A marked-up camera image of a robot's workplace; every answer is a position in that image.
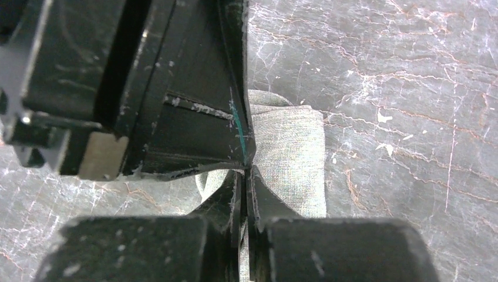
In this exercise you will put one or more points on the grey cloth napkin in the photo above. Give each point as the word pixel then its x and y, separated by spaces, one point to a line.
pixel 290 151

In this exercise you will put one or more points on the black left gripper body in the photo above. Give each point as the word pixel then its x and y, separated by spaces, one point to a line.
pixel 64 66

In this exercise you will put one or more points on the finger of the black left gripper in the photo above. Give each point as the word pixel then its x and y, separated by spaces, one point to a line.
pixel 194 116

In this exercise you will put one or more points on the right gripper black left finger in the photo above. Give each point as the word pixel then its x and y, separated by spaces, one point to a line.
pixel 203 245

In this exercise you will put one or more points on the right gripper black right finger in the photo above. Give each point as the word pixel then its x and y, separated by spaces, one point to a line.
pixel 284 246

